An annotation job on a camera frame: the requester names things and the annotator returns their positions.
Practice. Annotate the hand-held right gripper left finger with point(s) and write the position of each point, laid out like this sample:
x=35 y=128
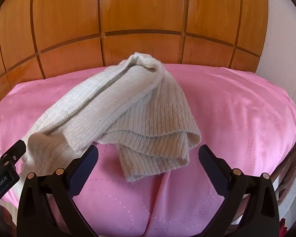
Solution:
x=87 y=163

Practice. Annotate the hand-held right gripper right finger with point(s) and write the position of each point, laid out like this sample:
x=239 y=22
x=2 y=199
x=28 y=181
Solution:
x=209 y=167

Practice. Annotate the pink blanket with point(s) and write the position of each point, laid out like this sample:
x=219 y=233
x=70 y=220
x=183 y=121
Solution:
x=236 y=118

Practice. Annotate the white mattress edge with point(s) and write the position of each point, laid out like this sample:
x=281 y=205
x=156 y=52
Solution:
x=289 y=195

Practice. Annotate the wooden panelled headboard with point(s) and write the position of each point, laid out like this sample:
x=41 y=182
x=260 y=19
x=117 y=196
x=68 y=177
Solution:
x=143 y=12

